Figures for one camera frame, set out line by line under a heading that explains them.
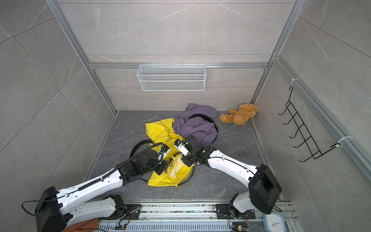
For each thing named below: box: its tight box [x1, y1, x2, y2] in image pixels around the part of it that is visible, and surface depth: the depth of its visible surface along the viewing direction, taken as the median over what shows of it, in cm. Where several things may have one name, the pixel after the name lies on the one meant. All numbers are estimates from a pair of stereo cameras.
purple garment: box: [174, 102, 218, 146], surface depth 113 cm
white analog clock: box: [262, 213, 288, 232], surface depth 70 cm
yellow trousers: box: [145, 117, 195, 188], surface depth 84 cm
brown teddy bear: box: [219, 102, 259, 126], surface depth 110 cm
